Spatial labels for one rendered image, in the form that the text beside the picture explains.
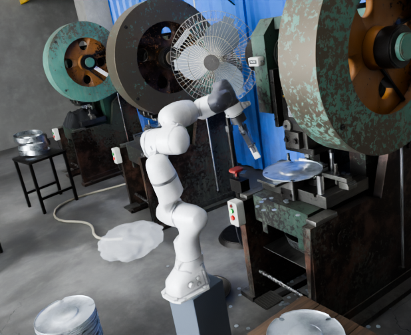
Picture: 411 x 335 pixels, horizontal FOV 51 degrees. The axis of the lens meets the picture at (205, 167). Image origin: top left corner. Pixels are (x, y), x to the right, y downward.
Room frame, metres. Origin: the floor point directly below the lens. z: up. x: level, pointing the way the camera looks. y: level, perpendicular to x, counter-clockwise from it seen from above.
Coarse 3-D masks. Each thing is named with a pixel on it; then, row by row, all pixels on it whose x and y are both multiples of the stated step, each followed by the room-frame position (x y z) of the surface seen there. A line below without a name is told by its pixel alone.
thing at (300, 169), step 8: (288, 160) 2.11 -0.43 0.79; (296, 160) 2.10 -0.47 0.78; (304, 160) 2.08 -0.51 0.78; (272, 168) 2.04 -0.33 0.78; (280, 168) 2.02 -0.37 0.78; (288, 168) 1.99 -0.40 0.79; (296, 168) 1.97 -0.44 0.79; (304, 168) 1.95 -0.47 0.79; (312, 168) 1.95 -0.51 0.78; (264, 176) 1.94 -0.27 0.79; (272, 176) 1.93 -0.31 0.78; (280, 176) 1.91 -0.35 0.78; (288, 176) 1.90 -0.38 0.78; (296, 176) 1.88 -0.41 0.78; (304, 176) 1.86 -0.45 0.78; (312, 176) 1.83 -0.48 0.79
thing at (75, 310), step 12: (60, 300) 1.92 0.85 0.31; (72, 300) 1.90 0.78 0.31; (84, 300) 1.88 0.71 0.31; (48, 312) 1.83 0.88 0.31; (60, 312) 1.80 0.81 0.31; (72, 312) 1.78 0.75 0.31; (84, 312) 1.78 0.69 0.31; (36, 324) 1.75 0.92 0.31; (48, 324) 1.73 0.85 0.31; (60, 324) 1.72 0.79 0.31; (72, 324) 1.70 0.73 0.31
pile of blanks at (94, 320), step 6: (96, 312) 1.80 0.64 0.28; (90, 318) 1.75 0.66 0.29; (96, 318) 1.78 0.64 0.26; (84, 324) 1.70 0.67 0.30; (90, 324) 1.72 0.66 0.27; (96, 324) 1.78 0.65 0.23; (72, 330) 1.66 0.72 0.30; (78, 330) 1.67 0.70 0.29; (84, 330) 1.70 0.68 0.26; (90, 330) 1.71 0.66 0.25; (96, 330) 1.75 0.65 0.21
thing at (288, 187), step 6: (258, 180) 1.92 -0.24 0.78; (264, 180) 1.90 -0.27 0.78; (270, 180) 1.89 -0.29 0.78; (294, 180) 1.90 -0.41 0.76; (276, 186) 1.82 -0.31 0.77; (282, 186) 1.96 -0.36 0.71; (288, 186) 1.92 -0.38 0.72; (294, 186) 1.90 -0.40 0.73; (300, 186) 1.92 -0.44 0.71; (282, 192) 1.96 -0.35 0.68; (288, 192) 1.93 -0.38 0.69; (294, 192) 1.90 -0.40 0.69; (288, 198) 1.93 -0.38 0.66; (294, 198) 1.90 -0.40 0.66
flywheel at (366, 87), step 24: (384, 0) 1.72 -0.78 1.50; (408, 0) 1.79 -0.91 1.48; (360, 24) 1.64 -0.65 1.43; (384, 24) 1.72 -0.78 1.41; (408, 24) 1.79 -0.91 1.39; (360, 48) 1.64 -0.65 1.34; (384, 48) 1.57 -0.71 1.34; (408, 48) 1.57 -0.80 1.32; (360, 72) 1.64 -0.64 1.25; (408, 72) 1.79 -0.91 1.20; (360, 96) 1.64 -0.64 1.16; (384, 96) 1.74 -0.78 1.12; (408, 96) 1.76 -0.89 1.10
